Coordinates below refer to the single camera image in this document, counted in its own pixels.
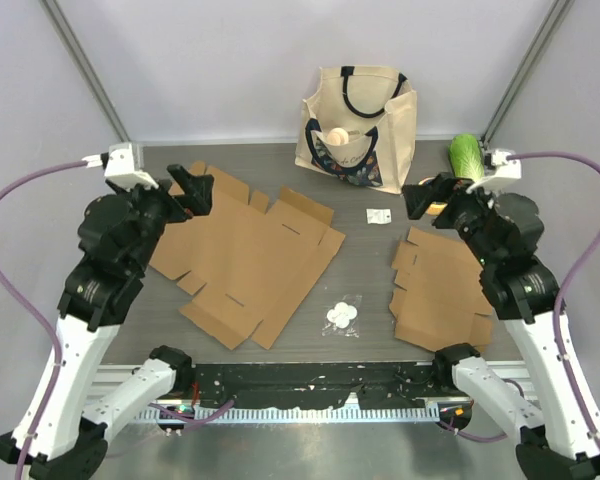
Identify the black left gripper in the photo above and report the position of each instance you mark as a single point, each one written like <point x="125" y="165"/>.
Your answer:
<point x="197" y="198"/>

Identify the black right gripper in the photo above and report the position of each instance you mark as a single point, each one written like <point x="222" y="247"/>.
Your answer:
<point x="442" y="187"/>

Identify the large cardboard box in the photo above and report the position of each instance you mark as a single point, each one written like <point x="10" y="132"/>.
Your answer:
<point x="251" y="262"/>

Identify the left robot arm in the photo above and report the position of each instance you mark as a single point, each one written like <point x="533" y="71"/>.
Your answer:
<point x="61" y="436"/>

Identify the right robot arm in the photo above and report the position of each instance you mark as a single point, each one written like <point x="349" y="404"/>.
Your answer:
<point x="558" y="436"/>

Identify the small flat cardboard box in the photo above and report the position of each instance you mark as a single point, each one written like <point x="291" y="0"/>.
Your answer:
<point x="437" y="301"/>

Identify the yellow tape roll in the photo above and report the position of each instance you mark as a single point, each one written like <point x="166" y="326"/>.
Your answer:
<point x="435" y="208"/>

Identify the green plush cabbage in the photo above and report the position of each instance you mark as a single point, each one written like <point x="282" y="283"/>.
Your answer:
<point x="465" y="156"/>

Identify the small white packet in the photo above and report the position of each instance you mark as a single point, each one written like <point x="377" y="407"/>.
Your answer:
<point x="378" y="216"/>

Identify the beige canvas tote bag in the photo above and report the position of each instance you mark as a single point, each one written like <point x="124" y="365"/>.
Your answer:
<point x="377" y="106"/>

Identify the wooden ball in bag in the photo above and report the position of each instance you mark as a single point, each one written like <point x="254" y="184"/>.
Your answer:
<point x="337" y="136"/>

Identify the plastic bag of white discs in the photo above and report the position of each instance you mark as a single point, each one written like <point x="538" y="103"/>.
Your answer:
<point x="343" y="317"/>

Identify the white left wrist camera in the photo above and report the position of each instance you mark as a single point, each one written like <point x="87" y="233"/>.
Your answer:
<point x="123" y="166"/>

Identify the left aluminium frame post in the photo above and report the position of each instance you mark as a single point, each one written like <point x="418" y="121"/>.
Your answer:
<point x="68" y="38"/>

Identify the aluminium frame post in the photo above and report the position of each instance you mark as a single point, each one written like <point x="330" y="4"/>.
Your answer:
<point x="549" y="26"/>
<point x="68" y="38"/>

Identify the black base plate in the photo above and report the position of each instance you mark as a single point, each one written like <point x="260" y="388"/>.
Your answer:
<point x="316" y="386"/>

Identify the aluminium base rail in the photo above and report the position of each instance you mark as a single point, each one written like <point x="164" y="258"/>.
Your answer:
<point x="109" y="377"/>

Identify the right aluminium frame post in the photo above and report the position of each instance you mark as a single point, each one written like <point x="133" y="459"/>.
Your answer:
<point x="549" y="26"/>

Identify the white slotted cable duct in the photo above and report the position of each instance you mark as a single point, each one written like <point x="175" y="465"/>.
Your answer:
<point x="349" y="413"/>

